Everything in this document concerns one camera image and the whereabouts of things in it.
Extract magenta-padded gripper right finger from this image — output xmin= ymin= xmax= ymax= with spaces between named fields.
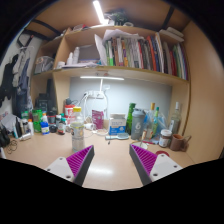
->
xmin=128 ymin=143 xmax=184 ymax=187

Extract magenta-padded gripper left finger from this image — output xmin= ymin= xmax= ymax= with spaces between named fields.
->
xmin=44 ymin=144 xmax=96 ymax=187

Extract clear yellow-capped drink bottle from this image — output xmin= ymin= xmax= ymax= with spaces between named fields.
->
xmin=69 ymin=106 xmax=86 ymax=153

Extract flat round red coaster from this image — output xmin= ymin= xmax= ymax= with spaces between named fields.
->
xmin=155 ymin=150 xmax=170 ymax=158

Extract brown jar with white lid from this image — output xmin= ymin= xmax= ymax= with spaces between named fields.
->
xmin=158 ymin=129 xmax=173 ymax=148

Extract brown mug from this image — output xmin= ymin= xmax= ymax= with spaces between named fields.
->
xmin=169 ymin=133 xmax=192 ymax=153

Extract white paper roll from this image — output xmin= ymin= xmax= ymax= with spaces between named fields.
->
xmin=84 ymin=122 xmax=97 ymax=132

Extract pale blue hairbrush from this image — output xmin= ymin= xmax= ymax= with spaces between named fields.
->
xmin=105 ymin=132 xmax=130 ymax=141

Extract grey shaker bottle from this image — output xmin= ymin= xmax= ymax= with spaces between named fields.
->
xmin=130 ymin=108 xmax=147 ymax=140

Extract dark bottle with green cap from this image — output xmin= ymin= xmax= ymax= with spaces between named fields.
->
xmin=57 ymin=117 xmax=67 ymax=135

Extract slim bottle with green cap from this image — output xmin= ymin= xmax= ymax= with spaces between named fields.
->
xmin=153 ymin=106 xmax=161 ymax=138

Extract slim bottle with gold cap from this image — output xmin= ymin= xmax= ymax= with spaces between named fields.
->
xmin=148 ymin=102 xmax=157 ymax=138

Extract green glass bottle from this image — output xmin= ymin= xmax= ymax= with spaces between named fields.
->
xmin=125 ymin=102 xmax=137 ymax=135

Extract white jar with blue lid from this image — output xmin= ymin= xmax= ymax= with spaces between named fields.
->
xmin=40 ymin=121 xmax=51 ymax=136

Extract magenta pouch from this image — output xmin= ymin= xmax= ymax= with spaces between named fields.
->
xmin=91 ymin=109 xmax=105 ymax=130

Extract white and blue carton box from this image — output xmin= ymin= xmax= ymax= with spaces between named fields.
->
xmin=108 ymin=113 xmax=127 ymax=136

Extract red and white canister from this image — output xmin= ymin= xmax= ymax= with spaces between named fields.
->
xmin=64 ymin=104 xmax=76 ymax=125

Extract clear glass bottle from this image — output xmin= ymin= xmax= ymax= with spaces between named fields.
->
xmin=168 ymin=101 xmax=183 ymax=135

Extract dark jar with red label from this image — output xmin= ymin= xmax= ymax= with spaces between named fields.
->
xmin=47 ymin=113 xmax=57 ymax=125

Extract white bottle orange cap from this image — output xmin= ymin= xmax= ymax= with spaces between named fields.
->
xmin=27 ymin=118 xmax=35 ymax=135

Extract silver tube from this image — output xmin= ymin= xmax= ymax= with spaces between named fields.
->
xmin=18 ymin=132 xmax=33 ymax=142

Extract green plastic container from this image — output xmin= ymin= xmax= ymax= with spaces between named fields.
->
xmin=32 ymin=109 xmax=44 ymax=133

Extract black desktop appliance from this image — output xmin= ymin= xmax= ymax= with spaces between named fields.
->
xmin=34 ymin=78 xmax=58 ymax=116

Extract white LED desk lamp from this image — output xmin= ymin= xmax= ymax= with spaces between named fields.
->
xmin=79 ymin=75 xmax=125 ymax=111

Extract wooden shelf unit with books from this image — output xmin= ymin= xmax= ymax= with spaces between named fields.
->
xmin=29 ymin=23 xmax=192 ymax=136

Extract hanging clothes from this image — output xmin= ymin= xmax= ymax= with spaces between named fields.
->
xmin=0 ymin=46 xmax=34 ymax=118

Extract ceiling tube light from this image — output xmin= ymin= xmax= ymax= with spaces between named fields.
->
xmin=92 ymin=0 xmax=106 ymax=26

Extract white wall power strip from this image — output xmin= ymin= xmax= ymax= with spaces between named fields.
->
xmin=84 ymin=90 xmax=106 ymax=100

